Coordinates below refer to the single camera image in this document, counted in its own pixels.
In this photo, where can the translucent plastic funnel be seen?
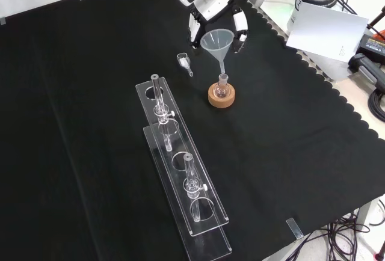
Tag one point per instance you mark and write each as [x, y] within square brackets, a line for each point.
[216, 47]

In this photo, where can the glass round-bottom flask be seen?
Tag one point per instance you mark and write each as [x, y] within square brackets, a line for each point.
[222, 91]

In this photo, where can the clear acrylic funnel stand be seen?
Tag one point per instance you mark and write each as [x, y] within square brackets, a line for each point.
[180, 140]

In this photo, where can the black cloth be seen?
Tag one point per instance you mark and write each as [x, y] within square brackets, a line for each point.
[90, 92]

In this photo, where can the black tripod leg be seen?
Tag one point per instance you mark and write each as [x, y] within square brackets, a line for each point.
[376, 20]

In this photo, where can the black and orange device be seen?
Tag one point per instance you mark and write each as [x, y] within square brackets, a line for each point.
[371, 50]

